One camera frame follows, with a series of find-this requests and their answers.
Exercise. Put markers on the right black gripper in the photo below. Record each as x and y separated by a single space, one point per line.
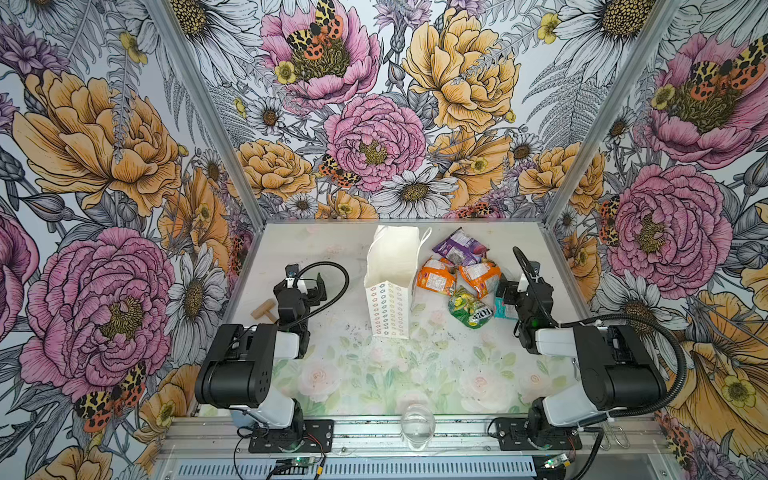
520 294

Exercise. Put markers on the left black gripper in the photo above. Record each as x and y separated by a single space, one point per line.
306 293

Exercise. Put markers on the orange snack packet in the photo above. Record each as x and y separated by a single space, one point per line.
437 275
482 277

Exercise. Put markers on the green snack packet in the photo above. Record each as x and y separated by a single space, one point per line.
468 309

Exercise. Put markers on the white paper bag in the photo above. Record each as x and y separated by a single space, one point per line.
392 264

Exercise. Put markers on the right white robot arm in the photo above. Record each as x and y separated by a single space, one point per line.
614 370

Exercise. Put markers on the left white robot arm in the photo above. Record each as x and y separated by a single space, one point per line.
236 374

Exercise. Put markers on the wooden block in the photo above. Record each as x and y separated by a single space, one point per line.
265 311

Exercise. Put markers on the teal snack packet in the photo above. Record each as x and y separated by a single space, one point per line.
505 307

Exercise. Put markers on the purple snack packet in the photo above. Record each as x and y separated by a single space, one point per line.
461 249

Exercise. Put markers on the clear plastic cup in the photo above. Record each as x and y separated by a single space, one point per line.
417 426

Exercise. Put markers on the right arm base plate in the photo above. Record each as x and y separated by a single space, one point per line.
517 434

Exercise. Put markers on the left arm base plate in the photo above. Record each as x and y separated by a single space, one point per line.
307 436

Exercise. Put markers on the aluminium front rail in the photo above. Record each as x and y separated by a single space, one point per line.
381 436

